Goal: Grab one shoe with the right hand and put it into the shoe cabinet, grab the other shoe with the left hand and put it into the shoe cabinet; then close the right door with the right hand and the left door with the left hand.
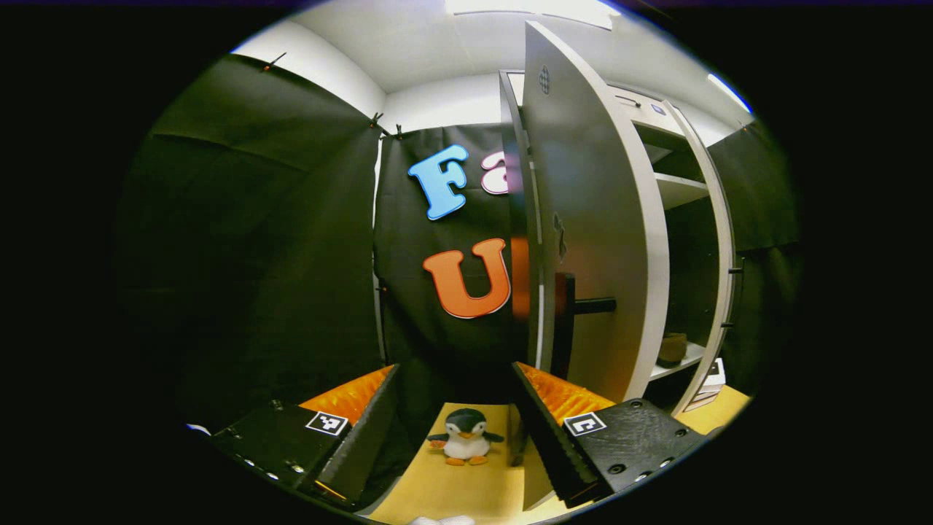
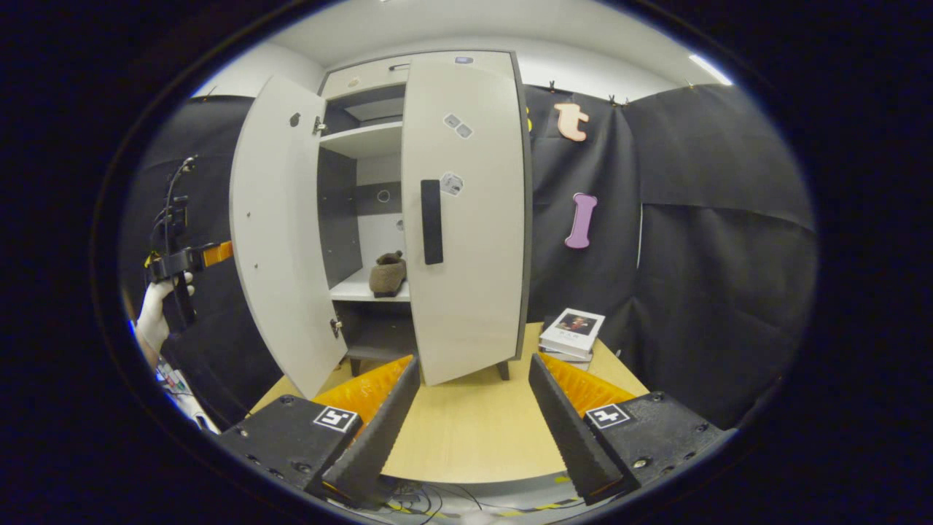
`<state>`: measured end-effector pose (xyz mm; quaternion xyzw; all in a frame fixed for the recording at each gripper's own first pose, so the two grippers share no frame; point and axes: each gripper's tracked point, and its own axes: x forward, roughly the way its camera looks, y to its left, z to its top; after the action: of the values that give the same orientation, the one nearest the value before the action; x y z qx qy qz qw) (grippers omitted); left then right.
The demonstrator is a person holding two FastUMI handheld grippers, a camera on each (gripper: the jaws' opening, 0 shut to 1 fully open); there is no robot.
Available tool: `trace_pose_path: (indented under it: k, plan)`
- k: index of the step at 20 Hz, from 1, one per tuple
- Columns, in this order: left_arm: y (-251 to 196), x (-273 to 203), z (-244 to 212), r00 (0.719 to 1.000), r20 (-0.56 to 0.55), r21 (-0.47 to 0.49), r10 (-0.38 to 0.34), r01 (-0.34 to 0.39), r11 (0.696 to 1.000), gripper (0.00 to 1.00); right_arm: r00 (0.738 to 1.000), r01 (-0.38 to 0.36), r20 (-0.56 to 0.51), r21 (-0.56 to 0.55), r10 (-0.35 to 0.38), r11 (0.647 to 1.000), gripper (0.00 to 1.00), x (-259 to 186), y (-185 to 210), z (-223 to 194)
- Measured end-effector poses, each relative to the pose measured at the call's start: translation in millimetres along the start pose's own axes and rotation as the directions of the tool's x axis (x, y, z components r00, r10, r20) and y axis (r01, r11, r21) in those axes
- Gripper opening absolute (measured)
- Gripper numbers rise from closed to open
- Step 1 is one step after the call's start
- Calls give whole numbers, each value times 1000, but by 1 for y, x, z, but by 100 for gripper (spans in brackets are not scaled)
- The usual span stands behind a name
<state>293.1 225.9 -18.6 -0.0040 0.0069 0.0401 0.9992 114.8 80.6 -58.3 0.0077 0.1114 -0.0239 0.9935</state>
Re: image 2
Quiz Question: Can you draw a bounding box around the thin white book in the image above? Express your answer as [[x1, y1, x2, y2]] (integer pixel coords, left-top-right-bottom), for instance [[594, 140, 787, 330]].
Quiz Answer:
[[541, 346, 595, 370]]

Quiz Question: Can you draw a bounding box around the white printed packaging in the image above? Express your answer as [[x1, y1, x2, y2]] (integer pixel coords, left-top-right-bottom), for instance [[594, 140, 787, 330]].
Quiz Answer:
[[155, 357, 221, 435]]

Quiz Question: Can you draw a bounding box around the brown fuzzy shoe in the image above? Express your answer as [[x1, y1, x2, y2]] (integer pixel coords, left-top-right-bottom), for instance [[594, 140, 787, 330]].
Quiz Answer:
[[368, 251, 408, 298]]

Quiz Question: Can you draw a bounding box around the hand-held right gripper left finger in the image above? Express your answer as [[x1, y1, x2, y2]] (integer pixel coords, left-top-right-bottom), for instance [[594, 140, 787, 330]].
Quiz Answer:
[[219, 355, 422, 504]]

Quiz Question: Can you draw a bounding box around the book with portrait cover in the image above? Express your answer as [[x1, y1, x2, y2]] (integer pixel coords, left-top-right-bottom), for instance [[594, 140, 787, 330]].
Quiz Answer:
[[538, 308, 606, 358]]

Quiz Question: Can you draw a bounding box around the white cabinet door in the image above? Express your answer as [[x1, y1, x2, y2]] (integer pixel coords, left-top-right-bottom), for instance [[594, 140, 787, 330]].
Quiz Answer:
[[401, 51, 529, 387], [230, 73, 349, 400]]

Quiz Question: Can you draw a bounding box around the black backdrop cloth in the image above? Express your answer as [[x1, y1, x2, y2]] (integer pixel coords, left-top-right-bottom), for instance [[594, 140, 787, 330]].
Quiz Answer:
[[521, 82, 819, 431], [117, 95, 292, 427]]

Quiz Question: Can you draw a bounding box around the white cabinet drawer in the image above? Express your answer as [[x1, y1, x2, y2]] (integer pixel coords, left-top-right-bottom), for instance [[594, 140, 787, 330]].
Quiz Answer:
[[321, 55, 413, 101]]

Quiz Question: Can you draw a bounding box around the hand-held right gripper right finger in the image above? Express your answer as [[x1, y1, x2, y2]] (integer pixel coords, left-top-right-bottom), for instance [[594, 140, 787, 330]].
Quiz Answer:
[[528, 353, 726, 506]]

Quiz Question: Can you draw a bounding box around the grey and white shoe cabinet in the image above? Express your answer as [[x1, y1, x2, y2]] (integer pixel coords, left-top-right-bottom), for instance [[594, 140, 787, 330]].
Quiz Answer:
[[230, 50, 534, 400]]

